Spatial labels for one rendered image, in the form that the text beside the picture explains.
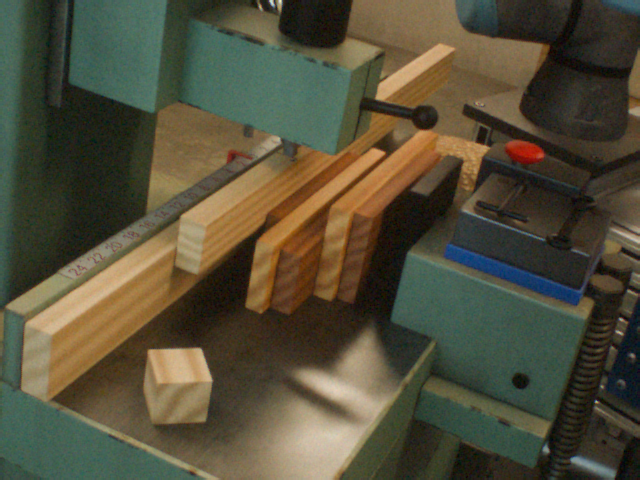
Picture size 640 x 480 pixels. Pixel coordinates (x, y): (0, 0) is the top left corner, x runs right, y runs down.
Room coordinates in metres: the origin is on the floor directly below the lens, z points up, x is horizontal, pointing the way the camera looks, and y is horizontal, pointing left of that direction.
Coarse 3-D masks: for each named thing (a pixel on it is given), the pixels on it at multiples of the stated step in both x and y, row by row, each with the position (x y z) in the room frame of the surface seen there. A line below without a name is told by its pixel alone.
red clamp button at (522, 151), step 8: (512, 144) 0.77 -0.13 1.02; (520, 144) 0.77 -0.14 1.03; (528, 144) 0.77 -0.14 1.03; (512, 152) 0.76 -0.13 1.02; (520, 152) 0.76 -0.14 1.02; (528, 152) 0.76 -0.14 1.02; (536, 152) 0.76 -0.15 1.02; (520, 160) 0.76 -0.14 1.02; (528, 160) 0.76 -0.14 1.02; (536, 160) 0.76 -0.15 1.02
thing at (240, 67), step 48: (192, 48) 0.78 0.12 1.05; (240, 48) 0.76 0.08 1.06; (288, 48) 0.75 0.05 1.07; (336, 48) 0.77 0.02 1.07; (192, 96) 0.77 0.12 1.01; (240, 96) 0.76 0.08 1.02; (288, 96) 0.75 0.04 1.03; (336, 96) 0.74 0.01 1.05; (288, 144) 0.77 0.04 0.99; (336, 144) 0.73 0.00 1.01
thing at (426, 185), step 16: (448, 160) 0.78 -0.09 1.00; (432, 176) 0.75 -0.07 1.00; (448, 176) 0.76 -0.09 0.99; (416, 192) 0.71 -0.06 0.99; (432, 192) 0.72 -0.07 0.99; (448, 192) 0.77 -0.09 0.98; (416, 208) 0.71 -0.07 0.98; (432, 208) 0.73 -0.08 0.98; (416, 224) 0.71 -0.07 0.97; (432, 224) 0.74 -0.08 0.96; (448, 224) 0.74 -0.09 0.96; (400, 240) 0.71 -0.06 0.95; (416, 240) 0.71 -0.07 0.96; (400, 256) 0.71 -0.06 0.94; (400, 272) 0.71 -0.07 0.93
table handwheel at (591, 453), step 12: (588, 444) 0.68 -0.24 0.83; (600, 444) 0.69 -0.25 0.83; (636, 444) 0.68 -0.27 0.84; (540, 456) 0.68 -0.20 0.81; (576, 456) 0.68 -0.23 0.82; (588, 456) 0.68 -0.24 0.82; (600, 456) 0.68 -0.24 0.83; (612, 456) 0.68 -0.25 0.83; (624, 456) 0.67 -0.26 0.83; (636, 456) 0.67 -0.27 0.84; (576, 468) 0.67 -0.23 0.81; (588, 468) 0.67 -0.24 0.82; (600, 468) 0.67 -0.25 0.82; (612, 468) 0.67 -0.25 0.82; (624, 468) 0.66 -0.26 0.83; (636, 468) 0.66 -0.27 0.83
